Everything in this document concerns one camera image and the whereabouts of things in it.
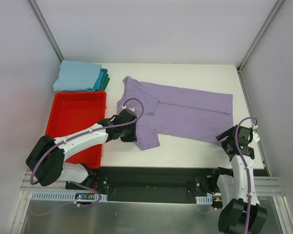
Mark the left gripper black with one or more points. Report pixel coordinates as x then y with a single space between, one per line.
131 132

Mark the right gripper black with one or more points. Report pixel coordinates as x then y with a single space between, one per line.
227 140

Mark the purple t shirt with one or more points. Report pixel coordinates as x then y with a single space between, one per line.
174 111

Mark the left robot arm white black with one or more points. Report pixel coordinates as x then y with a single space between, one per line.
48 161

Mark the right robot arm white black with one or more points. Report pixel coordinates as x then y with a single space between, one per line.
241 212

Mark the teal folded shirt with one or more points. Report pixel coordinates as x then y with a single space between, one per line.
99 80

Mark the green folded shirt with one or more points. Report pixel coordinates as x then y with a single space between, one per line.
105 82

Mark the red plastic bin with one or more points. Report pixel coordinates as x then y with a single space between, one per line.
72 112

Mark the dark blue folded shirt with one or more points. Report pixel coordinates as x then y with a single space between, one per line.
103 77

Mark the light blue folded shirt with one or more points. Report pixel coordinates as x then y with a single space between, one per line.
76 76

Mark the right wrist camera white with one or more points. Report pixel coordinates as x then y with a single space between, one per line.
256 136

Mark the right table edge rail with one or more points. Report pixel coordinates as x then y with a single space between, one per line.
251 113

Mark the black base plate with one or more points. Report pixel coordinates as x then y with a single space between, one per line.
155 185

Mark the aluminium rail front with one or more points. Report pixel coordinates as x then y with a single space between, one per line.
264 186

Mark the right white cable duct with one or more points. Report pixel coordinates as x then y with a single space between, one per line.
204 200

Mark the white cable duct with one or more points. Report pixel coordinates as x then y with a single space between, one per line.
68 196
204 200

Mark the left white cable duct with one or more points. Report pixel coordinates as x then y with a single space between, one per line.
68 196

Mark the right aluminium frame post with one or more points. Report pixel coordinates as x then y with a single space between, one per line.
261 33

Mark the aluminium frame post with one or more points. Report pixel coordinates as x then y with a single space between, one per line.
261 33
45 28

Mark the left aluminium frame post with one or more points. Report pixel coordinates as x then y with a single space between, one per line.
45 28

